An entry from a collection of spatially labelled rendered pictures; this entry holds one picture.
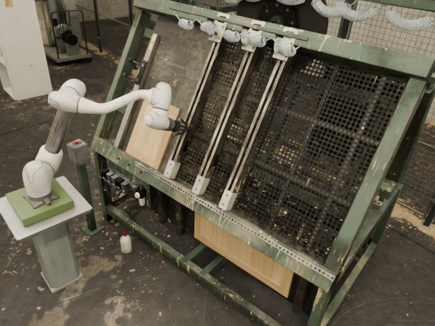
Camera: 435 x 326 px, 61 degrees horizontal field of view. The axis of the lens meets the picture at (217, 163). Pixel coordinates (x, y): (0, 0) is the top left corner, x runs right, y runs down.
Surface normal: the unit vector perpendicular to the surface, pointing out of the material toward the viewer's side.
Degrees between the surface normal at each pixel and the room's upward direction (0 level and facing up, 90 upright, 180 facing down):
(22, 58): 90
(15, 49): 90
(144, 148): 60
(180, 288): 0
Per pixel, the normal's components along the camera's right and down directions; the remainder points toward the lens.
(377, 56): -0.52, -0.08
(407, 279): 0.05, -0.84
